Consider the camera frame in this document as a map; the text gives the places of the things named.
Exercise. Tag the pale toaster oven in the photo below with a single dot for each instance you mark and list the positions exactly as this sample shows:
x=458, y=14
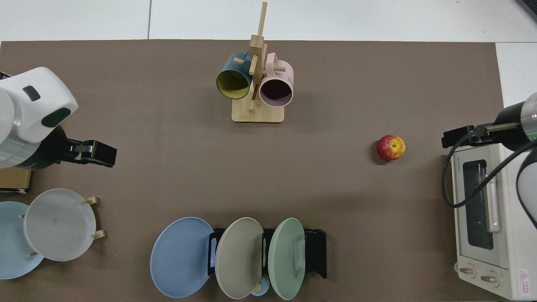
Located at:
x=507, y=251

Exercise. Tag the beige plate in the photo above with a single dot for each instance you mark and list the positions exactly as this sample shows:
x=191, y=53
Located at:
x=239, y=258

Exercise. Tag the black flat device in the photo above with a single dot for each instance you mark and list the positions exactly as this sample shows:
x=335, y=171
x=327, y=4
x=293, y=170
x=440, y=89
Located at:
x=530, y=6

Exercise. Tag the wooden plate rack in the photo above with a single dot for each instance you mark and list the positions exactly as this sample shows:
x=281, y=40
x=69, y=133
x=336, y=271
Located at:
x=93, y=200

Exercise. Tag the grey plate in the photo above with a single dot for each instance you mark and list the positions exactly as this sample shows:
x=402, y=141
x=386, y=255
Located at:
x=58, y=224

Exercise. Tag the light blue plate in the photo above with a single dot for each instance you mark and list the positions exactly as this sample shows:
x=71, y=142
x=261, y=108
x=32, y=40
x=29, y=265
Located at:
x=12, y=251

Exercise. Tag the black dish rack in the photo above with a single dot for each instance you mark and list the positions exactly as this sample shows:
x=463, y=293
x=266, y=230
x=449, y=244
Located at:
x=316, y=251

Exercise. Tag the wooden cup stand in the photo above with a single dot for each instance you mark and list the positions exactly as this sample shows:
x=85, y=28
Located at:
x=258, y=114

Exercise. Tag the brown table cloth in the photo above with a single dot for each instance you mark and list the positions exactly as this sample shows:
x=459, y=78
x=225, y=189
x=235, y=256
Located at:
x=168, y=167

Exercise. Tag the pink cup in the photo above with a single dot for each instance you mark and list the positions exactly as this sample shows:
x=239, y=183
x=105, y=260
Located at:
x=282, y=73

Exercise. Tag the dark teal cup yellow inside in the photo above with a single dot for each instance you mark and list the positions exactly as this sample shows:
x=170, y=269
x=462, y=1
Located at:
x=228, y=67

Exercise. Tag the red yellow apple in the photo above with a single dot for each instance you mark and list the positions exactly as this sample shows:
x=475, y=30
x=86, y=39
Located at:
x=391, y=147

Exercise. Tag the pale green plate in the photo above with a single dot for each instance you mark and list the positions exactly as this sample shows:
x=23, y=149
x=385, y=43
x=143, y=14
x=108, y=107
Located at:
x=285, y=260

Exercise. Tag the small blue round thing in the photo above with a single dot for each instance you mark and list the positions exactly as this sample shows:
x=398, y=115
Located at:
x=263, y=292

